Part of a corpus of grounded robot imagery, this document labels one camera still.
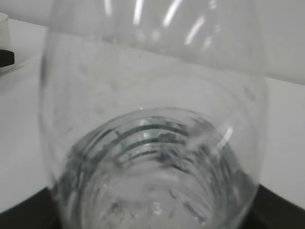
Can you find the white paper cup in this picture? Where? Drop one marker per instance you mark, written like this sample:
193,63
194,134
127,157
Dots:
5,38

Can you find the clear green-label water bottle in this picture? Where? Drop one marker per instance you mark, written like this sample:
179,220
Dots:
153,113

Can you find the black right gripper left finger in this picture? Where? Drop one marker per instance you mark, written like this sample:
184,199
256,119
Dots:
36,212

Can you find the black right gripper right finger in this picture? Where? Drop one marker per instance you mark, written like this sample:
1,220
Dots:
270,211

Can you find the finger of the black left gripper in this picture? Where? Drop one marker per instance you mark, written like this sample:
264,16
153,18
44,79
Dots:
7,58

